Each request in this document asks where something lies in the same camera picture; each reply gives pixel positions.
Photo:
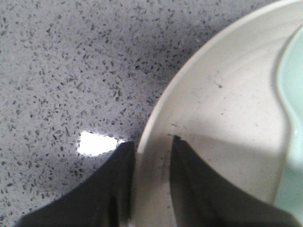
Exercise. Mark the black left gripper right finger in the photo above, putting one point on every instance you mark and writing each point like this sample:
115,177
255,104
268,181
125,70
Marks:
201,197

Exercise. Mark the light blue plastic spoon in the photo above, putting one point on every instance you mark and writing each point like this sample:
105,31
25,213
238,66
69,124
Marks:
289,77

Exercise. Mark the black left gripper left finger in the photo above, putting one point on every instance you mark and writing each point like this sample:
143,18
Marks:
103,200

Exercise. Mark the white round plate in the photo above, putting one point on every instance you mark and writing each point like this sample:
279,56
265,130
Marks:
224,104

